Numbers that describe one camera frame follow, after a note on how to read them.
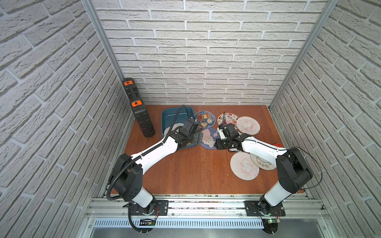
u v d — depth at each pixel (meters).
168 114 1.13
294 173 0.45
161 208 0.74
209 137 1.01
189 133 0.63
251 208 0.74
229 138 0.72
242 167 0.88
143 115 0.82
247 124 1.10
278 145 0.97
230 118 1.13
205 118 1.12
